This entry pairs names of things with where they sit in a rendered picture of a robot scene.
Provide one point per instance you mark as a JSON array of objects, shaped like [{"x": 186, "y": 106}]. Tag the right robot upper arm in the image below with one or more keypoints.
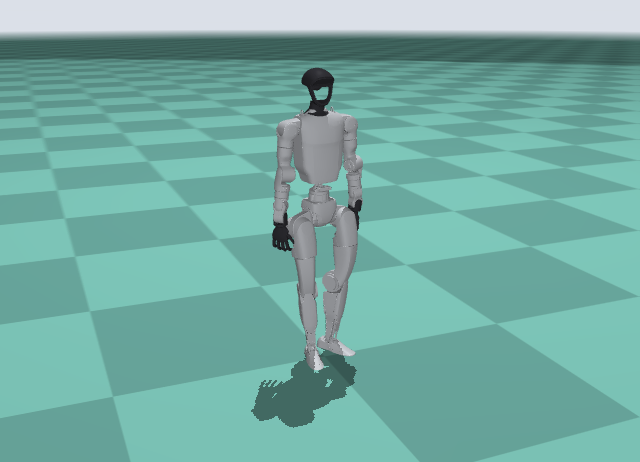
[{"x": 287, "y": 131}]

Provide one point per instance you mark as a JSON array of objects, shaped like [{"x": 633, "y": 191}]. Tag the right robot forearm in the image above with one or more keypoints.
[{"x": 282, "y": 189}]

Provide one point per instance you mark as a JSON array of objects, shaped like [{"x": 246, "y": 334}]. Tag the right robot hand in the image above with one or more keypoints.
[{"x": 281, "y": 234}]

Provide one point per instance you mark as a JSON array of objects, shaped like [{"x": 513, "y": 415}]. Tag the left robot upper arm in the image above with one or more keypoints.
[{"x": 352, "y": 162}]

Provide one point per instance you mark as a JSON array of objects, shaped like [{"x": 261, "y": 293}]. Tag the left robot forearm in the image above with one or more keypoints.
[{"x": 354, "y": 187}]

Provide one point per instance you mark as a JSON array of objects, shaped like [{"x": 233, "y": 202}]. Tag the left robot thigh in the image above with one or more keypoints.
[{"x": 345, "y": 245}]

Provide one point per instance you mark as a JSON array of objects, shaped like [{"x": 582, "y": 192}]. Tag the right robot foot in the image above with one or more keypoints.
[{"x": 313, "y": 359}]

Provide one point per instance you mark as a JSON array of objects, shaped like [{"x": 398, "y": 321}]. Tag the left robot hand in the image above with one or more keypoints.
[{"x": 356, "y": 209}]

